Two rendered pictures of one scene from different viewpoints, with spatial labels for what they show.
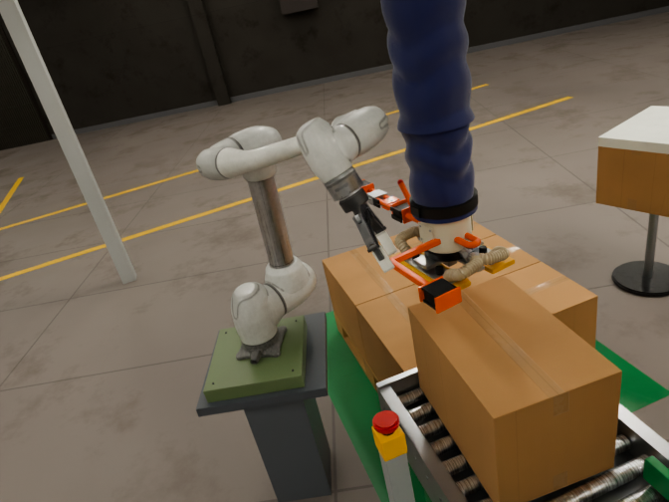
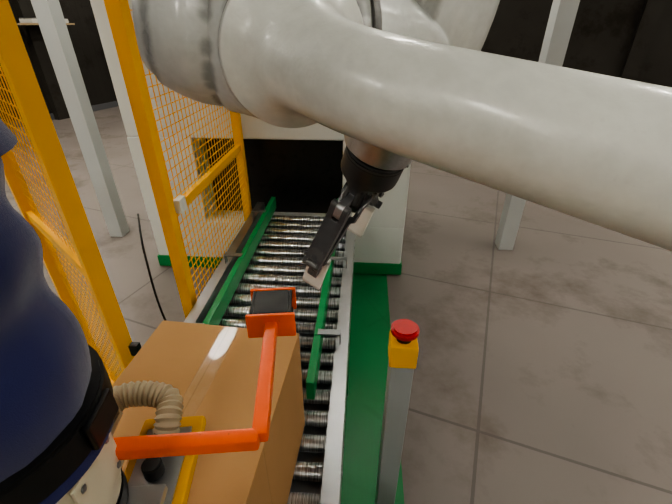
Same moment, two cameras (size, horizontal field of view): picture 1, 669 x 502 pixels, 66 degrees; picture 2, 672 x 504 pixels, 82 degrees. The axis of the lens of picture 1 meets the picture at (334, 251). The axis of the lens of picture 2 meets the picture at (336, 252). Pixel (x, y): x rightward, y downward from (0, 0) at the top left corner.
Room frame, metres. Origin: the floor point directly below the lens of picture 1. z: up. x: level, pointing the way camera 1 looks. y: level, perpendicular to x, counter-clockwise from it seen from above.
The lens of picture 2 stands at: (1.71, 0.01, 1.68)
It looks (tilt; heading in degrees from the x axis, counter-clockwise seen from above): 31 degrees down; 197
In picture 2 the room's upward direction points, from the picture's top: straight up
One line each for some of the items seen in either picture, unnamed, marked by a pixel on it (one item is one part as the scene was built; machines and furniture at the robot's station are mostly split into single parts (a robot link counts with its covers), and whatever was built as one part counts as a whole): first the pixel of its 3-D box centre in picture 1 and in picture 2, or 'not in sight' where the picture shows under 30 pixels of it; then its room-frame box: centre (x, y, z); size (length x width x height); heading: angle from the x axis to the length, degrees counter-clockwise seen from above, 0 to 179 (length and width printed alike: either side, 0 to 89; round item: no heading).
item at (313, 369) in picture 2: not in sight; (336, 265); (0.09, -0.48, 0.60); 1.60 x 0.11 x 0.09; 13
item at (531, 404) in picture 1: (502, 380); (195, 472); (1.30, -0.47, 0.75); 0.60 x 0.40 x 0.40; 10
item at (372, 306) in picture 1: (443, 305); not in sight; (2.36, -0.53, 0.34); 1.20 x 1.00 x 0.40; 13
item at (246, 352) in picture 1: (259, 342); not in sight; (1.70, 0.37, 0.84); 0.22 x 0.18 x 0.06; 168
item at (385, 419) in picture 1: (386, 424); (404, 332); (0.96, -0.03, 1.02); 0.07 x 0.07 x 0.04
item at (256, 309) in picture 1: (254, 310); not in sight; (1.72, 0.36, 0.98); 0.18 x 0.16 x 0.22; 131
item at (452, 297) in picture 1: (439, 294); (272, 311); (1.20, -0.26, 1.22); 0.09 x 0.08 x 0.05; 111
